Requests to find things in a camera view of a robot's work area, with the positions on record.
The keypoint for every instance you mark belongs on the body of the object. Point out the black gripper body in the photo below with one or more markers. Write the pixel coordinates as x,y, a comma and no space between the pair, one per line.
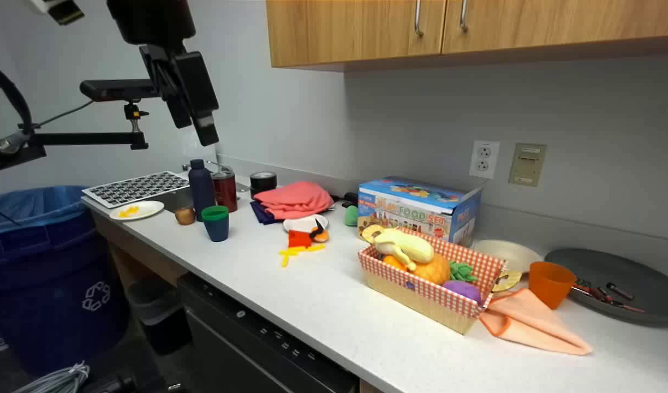
195,79

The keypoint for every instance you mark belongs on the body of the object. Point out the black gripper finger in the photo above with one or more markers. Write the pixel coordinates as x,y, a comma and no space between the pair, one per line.
178,113
206,130

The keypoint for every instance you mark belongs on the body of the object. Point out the wooden cabinet door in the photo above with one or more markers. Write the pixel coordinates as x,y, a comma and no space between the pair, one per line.
348,29
566,23

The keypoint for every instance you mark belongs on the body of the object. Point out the Franka robot arm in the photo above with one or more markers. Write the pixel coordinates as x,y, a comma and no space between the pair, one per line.
149,18

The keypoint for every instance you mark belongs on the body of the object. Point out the dark blue bottle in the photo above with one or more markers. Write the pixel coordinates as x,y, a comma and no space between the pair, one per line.
202,188

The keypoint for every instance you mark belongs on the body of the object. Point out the dark red jar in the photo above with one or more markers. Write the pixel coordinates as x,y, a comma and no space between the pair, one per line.
226,190

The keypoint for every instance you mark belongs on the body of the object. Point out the grid patterned drying rack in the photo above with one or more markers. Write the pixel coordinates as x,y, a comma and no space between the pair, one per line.
134,188

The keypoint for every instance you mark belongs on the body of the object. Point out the green cup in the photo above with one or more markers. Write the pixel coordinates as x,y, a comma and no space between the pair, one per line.
216,224

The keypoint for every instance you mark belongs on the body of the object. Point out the navy cloth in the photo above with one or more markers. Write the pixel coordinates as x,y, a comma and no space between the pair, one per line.
261,213

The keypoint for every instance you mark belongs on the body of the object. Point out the white plate with yellow food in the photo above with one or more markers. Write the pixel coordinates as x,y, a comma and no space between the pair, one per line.
136,211

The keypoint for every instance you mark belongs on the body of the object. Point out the pink cloth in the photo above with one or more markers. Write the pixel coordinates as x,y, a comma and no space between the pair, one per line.
294,199

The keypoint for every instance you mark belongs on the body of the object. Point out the red toy fries box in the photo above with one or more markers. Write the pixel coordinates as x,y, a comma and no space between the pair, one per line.
299,238

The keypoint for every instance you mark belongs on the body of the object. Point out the yellow toy fry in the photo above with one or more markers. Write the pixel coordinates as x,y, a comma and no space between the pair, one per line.
313,248
286,256

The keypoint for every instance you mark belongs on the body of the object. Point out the small black waste bin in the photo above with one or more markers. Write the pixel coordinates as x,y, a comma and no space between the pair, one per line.
159,317

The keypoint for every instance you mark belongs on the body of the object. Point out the black dishwasher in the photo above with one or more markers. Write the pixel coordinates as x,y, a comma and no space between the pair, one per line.
254,342

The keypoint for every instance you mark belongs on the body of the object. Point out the blue recycling bin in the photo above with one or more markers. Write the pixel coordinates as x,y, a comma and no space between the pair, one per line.
41,284

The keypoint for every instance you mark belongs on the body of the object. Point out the pale yellow toy banana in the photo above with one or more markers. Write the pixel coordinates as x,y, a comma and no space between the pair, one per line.
401,246

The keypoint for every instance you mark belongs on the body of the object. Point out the blue toy food box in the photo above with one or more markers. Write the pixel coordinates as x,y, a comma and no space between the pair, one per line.
421,208

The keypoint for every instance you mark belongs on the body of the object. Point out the orange toy fruit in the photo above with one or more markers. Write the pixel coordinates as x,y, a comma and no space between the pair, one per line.
432,271

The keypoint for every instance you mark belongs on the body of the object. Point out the red checkered basket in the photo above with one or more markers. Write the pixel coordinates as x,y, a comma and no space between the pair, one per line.
421,298

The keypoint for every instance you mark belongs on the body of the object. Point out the green toy vegetable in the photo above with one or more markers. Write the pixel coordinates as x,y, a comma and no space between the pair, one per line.
460,273

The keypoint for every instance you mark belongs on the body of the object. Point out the grey bag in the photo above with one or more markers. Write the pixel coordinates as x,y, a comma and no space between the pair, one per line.
52,380

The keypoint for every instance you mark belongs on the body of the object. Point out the purple toy fruit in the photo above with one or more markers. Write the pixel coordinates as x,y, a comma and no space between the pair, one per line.
463,291

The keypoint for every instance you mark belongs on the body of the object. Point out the yellow toy piece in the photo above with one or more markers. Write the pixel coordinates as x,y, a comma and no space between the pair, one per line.
507,283

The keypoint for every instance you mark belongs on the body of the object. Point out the orange napkin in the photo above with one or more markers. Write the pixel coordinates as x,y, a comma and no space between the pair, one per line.
530,323

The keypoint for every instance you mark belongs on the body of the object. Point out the orange cup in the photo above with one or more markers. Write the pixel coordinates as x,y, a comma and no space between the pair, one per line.
551,284

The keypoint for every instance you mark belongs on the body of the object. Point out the red sticks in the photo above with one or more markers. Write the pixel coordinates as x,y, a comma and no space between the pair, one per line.
602,295

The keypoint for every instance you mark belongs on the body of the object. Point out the dark grey round plate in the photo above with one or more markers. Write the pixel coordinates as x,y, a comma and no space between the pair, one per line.
625,273

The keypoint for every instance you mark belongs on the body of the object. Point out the black bar camera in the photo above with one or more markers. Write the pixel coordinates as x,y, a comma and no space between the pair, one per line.
123,89

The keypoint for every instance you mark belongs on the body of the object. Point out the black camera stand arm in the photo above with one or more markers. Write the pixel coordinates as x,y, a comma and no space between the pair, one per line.
86,138

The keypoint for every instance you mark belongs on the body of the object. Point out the white wall outlet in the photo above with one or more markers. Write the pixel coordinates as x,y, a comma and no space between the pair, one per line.
483,160

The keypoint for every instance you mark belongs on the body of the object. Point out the wooden wall cabinet body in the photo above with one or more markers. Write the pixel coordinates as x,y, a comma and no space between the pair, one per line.
508,54

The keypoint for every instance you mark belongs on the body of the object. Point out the beige wall plate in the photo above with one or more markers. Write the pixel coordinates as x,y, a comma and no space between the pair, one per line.
526,165

